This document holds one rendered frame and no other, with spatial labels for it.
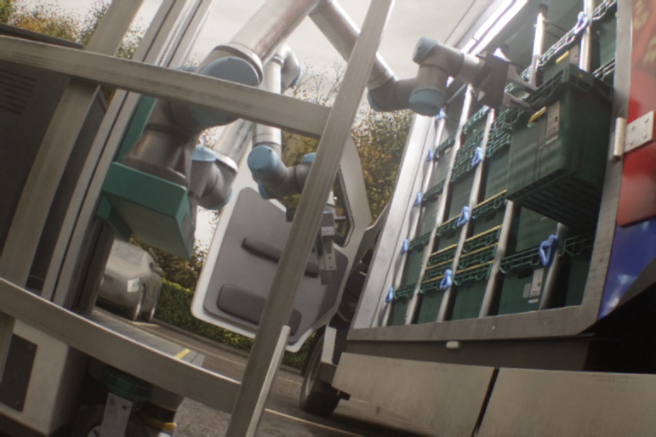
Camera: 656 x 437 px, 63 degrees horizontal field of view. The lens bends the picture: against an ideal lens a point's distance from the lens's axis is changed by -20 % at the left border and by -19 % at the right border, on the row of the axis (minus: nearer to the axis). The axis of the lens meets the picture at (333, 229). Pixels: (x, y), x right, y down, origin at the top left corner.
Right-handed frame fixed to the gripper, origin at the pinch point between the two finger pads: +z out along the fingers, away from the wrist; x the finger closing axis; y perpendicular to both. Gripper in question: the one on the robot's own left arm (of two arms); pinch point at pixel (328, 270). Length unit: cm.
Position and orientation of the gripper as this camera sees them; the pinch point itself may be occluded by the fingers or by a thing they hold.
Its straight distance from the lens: 165.3
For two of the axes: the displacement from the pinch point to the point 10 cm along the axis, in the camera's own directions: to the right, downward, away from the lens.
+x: -1.0, 3.2, 9.4
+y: 9.9, -0.8, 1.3
